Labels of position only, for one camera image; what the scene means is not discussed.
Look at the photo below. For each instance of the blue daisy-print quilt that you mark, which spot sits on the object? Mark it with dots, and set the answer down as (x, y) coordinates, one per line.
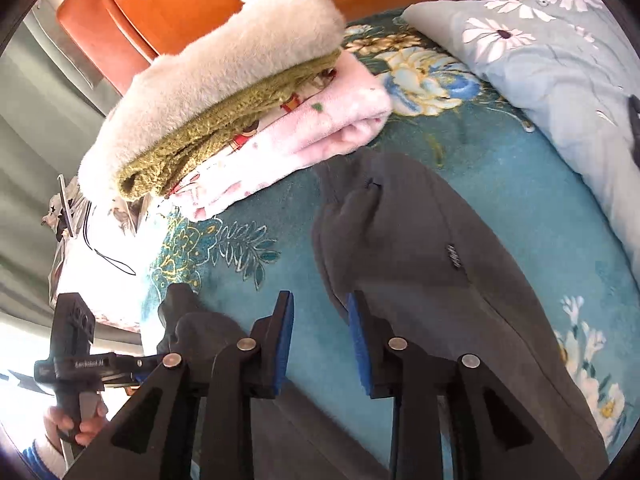
(550, 80)

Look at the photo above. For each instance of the teal floral bedsheet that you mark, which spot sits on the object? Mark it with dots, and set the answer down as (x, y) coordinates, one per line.
(500, 165)

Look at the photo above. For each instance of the dark grey pants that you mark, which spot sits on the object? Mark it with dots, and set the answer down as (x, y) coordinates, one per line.
(425, 240)

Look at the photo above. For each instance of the cream fluffy sweater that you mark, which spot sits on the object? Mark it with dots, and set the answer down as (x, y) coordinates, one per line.
(225, 55)

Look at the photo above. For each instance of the grey-green curtain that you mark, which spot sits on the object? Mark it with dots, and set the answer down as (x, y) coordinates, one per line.
(35, 160)

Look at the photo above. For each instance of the person's left forearm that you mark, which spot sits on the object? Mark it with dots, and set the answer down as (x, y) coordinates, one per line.
(45, 457)

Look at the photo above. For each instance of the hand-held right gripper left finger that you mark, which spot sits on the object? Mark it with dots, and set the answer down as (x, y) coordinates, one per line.
(283, 340)

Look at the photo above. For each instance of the person's left hand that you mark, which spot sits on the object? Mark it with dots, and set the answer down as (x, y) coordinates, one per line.
(95, 422)

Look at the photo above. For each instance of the floral nightstand cloth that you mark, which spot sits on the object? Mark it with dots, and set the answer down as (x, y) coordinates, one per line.
(100, 265)

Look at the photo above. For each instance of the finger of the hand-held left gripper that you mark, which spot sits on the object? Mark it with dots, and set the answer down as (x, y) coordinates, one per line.
(136, 362)

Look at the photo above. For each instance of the green knitted garment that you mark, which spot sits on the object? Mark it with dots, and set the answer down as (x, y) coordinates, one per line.
(200, 137)

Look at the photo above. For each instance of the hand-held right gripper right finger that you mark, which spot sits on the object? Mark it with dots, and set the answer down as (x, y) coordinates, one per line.
(358, 340)

